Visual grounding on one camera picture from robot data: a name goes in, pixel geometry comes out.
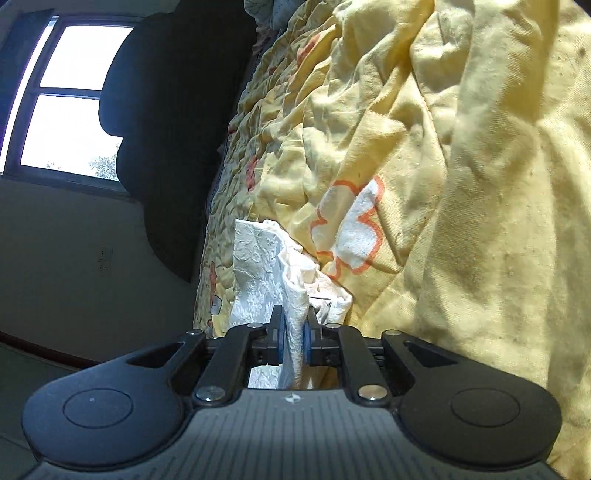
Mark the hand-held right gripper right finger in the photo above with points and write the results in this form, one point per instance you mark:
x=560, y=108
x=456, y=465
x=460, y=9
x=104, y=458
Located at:
x=308, y=341

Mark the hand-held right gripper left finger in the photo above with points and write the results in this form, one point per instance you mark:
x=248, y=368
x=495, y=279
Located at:
x=278, y=339

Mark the white embossed blanket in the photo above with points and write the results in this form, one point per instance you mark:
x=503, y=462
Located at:
x=258, y=277

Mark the yellow printed blanket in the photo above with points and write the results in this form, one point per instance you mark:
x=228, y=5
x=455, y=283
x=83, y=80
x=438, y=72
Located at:
x=461, y=184

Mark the dark scalloped headboard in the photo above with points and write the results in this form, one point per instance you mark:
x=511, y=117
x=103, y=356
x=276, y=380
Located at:
x=184, y=115

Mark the window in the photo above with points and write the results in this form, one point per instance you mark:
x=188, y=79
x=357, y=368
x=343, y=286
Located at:
x=69, y=129

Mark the pink cloth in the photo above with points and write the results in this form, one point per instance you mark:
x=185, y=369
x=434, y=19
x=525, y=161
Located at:
x=259, y=33

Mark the white wall socket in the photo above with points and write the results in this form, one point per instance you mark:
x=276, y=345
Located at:
x=105, y=262

